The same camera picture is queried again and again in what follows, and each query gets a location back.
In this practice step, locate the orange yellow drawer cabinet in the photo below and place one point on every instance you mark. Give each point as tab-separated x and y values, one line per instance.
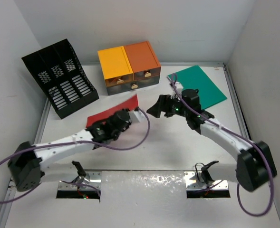
129	67

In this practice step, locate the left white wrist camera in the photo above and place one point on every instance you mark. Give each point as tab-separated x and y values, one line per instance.
136	116

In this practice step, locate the black mesh file organizer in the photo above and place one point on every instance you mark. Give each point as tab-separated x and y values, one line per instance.
59	73

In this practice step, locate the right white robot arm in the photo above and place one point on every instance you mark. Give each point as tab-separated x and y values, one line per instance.
254	161

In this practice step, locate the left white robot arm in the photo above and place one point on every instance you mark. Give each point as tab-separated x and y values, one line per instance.
27	168

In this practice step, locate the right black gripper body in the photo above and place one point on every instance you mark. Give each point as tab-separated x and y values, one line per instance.
178	109

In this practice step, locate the metal base plate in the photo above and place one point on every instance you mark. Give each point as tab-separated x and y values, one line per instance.
193	184
92	178

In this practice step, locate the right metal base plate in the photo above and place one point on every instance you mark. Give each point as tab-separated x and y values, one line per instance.
193	184

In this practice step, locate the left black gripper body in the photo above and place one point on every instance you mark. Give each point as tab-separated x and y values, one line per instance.
115	136

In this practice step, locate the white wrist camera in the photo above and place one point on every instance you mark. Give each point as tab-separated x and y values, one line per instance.
177	89
136	116

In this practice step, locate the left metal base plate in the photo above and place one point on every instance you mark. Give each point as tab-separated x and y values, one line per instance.
92	178

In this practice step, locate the green folder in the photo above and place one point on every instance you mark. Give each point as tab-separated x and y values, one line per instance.
195	78

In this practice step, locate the red folder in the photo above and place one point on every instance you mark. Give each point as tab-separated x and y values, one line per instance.
130	104

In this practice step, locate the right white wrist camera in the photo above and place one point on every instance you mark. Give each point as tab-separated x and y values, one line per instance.
177	89

